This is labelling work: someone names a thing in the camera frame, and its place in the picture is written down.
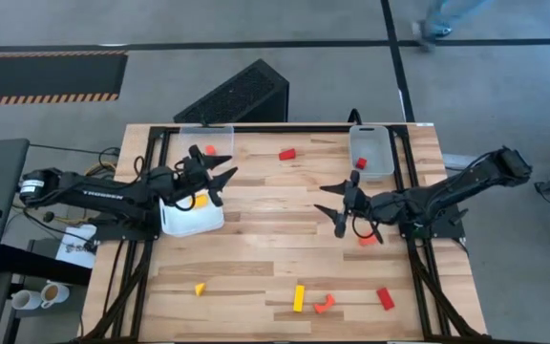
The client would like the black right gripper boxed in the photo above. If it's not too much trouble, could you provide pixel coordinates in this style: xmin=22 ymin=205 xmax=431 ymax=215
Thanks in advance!
xmin=312 ymin=169 xmax=377 ymax=240

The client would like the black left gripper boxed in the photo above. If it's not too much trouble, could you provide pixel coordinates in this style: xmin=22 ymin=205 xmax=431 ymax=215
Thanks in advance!
xmin=172 ymin=144 xmax=240 ymax=208

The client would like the long yellow bar block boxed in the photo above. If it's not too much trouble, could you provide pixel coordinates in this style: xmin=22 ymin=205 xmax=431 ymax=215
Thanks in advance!
xmin=292 ymin=284 xmax=307 ymax=313

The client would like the orange arch block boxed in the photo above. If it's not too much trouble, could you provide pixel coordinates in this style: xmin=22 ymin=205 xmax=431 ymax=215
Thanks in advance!
xmin=313 ymin=292 xmax=337 ymax=315

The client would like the long red block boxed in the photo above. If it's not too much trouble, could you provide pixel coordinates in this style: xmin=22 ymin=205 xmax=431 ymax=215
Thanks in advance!
xmin=375 ymin=287 xmax=396 ymax=312

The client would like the clear bin for orange blocks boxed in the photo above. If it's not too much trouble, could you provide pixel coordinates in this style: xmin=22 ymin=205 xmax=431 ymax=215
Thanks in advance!
xmin=179 ymin=124 xmax=236 ymax=168

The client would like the clear bin for red blocks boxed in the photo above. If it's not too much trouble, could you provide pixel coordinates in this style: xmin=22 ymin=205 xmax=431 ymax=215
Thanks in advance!
xmin=349 ymin=124 xmax=395 ymax=183

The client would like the white plastic bin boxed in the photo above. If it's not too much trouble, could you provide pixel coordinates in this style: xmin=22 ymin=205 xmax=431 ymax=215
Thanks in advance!
xmin=159 ymin=190 xmax=226 ymax=239

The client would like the black perforated computer case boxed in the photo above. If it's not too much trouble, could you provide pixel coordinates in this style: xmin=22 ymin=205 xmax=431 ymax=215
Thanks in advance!
xmin=173 ymin=58 xmax=290 ymax=124

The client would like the white printed paper sheet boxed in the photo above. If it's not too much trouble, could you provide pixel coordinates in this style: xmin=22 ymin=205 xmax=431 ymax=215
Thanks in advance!
xmin=54 ymin=224 xmax=98 ymax=269

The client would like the black side cart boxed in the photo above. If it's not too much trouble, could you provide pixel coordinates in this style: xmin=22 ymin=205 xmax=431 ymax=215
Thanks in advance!
xmin=0 ymin=238 xmax=93 ymax=344

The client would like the black hazard-striped floor mat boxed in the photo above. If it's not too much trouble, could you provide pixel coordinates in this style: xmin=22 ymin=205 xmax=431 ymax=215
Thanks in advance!
xmin=0 ymin=50 xmax=129 ymax=106

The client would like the white mug with coffee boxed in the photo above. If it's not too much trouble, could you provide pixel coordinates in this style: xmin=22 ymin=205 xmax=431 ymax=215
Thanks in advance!
xmin=40 ymin=281 xmax=71 ymax=310

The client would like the person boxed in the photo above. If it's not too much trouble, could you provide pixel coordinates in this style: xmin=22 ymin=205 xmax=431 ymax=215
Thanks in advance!
xmin=411 ymin=0 xmax=494 ymax=53

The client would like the empty white mug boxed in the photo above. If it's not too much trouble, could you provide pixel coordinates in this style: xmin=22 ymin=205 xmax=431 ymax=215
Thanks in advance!
xmin=11 ymin=289 xmax=43 ymax=311

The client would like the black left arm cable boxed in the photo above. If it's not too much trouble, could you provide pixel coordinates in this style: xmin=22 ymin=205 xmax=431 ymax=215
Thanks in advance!
xmin=133 ymin=155 xmax=200 ymax=212

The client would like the black aluminium frame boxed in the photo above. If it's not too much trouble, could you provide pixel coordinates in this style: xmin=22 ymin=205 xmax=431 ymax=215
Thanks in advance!
xmin=81 ymin=123 xmax=484 ymax=343

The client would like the yellow cable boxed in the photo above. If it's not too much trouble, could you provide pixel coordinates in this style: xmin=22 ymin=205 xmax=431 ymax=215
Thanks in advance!
xmin=83 ymin=161 xmax=116 ymax=177

